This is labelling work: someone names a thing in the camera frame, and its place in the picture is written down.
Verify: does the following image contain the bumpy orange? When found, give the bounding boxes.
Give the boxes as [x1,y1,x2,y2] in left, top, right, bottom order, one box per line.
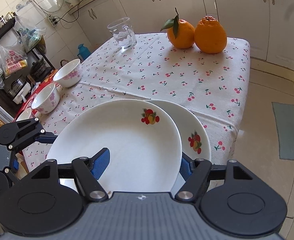
[194,16,227,54]

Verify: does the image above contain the white floral bowl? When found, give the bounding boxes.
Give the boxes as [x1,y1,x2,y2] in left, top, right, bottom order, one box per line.
[31,83,60,114]
[53,59,82,88]
[16,108,37,121]

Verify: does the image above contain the red snack box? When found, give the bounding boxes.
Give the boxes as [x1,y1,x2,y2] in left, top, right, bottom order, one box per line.
[14,73,55,121]

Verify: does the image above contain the teal thermos bottle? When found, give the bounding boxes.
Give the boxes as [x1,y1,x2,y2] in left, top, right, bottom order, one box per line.
[77,44,91,61]

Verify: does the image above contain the orange with leaf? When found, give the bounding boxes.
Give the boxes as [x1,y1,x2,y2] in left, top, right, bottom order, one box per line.
[161,8,195,49]

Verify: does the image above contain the white power strip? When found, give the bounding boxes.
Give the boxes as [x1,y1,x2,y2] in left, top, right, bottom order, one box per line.
[47,15,58,27]

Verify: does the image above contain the white kitchen cabinets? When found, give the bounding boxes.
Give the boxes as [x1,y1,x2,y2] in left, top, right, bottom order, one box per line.
[74,0,294,71]

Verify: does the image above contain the black storage shelf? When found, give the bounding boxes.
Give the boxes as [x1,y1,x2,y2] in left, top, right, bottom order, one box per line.
[0,15,55,118]

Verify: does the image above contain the plastic bag with snacks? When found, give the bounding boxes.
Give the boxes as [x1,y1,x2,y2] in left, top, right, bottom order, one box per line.
[0,42,27,78]

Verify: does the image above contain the white plate with stain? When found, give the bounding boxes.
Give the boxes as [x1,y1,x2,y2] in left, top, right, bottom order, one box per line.
[146,99,212,193]

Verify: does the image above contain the cherry print tablecloth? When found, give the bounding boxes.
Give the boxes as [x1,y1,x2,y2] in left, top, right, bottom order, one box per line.
[21,32,251,176]

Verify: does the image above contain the glass water mug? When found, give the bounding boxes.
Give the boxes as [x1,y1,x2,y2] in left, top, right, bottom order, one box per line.
[107,17,136,49]

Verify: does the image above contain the blue floor mat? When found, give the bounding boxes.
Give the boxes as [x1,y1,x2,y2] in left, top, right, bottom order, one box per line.
[272,102,294,160]

